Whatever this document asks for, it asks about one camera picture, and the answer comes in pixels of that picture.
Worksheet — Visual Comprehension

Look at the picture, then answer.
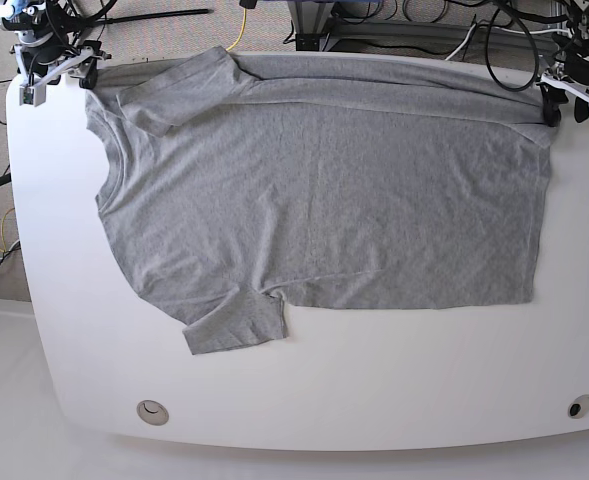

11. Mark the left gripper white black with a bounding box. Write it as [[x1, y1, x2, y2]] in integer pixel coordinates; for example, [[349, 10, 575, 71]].
[[539, 47, 589, 127]]

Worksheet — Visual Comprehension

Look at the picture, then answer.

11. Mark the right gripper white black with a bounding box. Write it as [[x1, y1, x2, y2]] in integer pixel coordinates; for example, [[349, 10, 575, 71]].
[[11, 40, 108, 90]]

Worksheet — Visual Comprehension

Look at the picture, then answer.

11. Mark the grey T-shirt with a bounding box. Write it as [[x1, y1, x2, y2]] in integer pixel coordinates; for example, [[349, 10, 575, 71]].
[[85, 48, 555, 354]]

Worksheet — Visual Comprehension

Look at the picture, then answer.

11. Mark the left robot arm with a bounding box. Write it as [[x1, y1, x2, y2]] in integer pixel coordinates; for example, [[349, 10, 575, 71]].
[[538, 1, 589, 127]]

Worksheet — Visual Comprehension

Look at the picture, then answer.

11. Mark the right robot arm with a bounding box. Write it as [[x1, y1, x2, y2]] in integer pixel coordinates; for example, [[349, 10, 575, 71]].
[[0, 1, 115, 90]]

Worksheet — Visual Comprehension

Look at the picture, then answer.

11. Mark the black tripod stand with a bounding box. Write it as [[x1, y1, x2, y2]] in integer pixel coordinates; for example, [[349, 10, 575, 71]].
[[0, 1, 212, 48]]

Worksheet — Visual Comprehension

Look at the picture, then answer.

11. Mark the round table grommet hole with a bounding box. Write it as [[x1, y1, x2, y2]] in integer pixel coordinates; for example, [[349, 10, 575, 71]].
[[568, 394, 589, 419]]

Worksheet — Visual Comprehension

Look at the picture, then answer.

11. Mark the tan round table grommet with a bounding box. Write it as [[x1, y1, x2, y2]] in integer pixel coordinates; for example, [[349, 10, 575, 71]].
[[136, 400, 169, 426]]

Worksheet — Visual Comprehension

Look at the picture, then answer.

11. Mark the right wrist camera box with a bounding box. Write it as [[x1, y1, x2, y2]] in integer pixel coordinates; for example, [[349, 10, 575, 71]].
[[19, 83, 46, 107]]

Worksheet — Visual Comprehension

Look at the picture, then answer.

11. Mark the white cable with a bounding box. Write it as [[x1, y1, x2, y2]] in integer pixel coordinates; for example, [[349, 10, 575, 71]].
[[443, 22, 570, 62]]

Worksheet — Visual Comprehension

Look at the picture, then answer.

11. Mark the yellow cable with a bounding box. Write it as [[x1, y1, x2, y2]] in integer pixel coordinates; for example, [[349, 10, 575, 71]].
[[223, 4, 249, 54]]

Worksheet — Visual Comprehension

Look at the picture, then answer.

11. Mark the aluminium frame stand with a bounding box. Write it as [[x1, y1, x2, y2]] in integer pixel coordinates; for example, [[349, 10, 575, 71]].
[[286, 1, 569, 74]]

